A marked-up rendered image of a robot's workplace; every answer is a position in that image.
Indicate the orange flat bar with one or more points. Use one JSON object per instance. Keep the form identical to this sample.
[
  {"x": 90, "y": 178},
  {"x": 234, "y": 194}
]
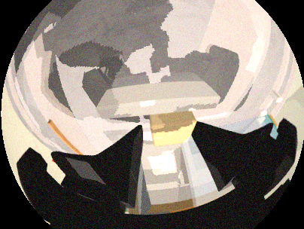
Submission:
[{"x": 61, "y": 136}]

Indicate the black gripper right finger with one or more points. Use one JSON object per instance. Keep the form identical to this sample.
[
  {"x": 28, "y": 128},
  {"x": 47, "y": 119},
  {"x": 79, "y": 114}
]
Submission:
[{"x": 225, "y": 152}]

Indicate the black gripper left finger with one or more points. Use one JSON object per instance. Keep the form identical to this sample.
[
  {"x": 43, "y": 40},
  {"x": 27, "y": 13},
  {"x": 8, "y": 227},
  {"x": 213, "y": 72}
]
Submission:
[{"x": 116, "y": 169}]

